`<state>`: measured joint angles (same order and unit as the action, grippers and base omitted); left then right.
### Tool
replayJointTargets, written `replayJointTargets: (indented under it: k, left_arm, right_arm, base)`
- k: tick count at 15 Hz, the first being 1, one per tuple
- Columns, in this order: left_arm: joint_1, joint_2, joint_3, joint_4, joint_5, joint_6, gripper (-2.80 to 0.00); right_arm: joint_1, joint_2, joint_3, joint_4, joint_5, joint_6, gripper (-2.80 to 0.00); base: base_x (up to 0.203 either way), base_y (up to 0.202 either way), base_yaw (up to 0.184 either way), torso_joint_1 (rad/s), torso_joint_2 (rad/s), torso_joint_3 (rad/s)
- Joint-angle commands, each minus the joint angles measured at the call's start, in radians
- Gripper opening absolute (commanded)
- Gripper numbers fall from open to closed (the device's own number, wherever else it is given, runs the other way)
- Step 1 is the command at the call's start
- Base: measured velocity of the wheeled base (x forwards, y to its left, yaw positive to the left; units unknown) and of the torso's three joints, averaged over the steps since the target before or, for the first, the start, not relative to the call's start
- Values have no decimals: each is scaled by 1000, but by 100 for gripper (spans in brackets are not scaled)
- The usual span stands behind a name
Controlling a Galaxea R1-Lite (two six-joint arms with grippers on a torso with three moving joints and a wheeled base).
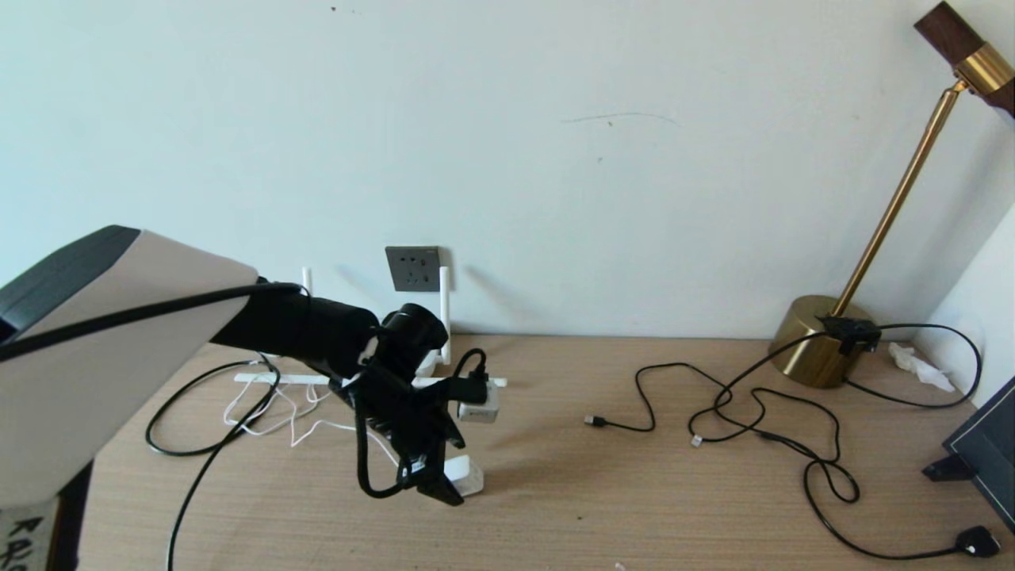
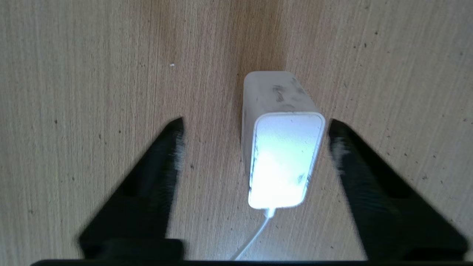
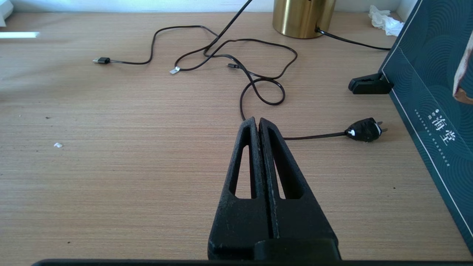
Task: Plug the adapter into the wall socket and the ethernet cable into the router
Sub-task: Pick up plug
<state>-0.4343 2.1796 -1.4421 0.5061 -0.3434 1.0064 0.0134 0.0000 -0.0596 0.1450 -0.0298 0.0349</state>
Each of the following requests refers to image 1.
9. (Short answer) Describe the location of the white power adapter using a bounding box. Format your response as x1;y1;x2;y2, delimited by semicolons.
444;456;485;498

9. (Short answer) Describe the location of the thin white adapter cable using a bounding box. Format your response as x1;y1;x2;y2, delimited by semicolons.
224;373;401;469

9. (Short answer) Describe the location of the white wifi router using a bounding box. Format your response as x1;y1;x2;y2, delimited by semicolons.
234;266;508;389

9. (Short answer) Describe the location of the brass desk lamp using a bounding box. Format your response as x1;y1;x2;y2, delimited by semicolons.
768;2;1015;389

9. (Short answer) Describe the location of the white handwritten label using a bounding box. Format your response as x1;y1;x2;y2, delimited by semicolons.
0;496;60;571

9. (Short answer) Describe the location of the crumpled white tissue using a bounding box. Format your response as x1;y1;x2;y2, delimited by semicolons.
887;343;955;393

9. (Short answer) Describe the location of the dark framed board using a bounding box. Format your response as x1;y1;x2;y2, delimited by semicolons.
921;373;1015;536

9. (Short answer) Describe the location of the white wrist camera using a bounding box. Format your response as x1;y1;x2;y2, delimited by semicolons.
448;371;502;423

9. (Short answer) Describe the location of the grey wall socket plate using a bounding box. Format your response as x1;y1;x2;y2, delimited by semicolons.
385;246;442;293

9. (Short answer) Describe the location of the black usb cable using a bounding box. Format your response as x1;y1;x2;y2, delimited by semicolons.
585;363;860;505

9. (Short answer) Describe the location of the thick black cable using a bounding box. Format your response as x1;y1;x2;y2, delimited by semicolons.
145;357;282;571

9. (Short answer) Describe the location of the black lamp power cord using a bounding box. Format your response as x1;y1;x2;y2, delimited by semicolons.
688;317;1000;561

